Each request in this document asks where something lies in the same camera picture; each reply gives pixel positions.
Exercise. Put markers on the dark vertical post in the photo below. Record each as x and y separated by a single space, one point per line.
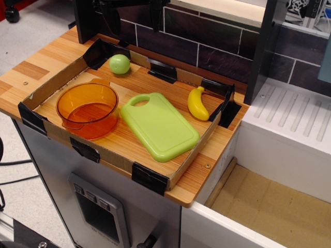
274 16

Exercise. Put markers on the green plastic cutting board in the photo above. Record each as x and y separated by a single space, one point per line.
159 126

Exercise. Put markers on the green toy apple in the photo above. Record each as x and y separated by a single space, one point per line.
119 64

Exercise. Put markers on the white toy sink unit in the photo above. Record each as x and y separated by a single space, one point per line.
271 187

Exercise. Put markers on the orange transparent plastic pot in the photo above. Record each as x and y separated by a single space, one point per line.
89 110

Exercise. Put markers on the grey toy oven front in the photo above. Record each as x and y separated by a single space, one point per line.
99 206

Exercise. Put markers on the yellow toy banana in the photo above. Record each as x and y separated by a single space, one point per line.
195 105

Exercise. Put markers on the cardboard fence with black tape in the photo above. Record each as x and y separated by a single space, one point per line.
180 177

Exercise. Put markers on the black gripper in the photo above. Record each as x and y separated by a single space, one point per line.
112 18

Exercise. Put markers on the black caster wheel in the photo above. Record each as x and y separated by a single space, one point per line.
12 14

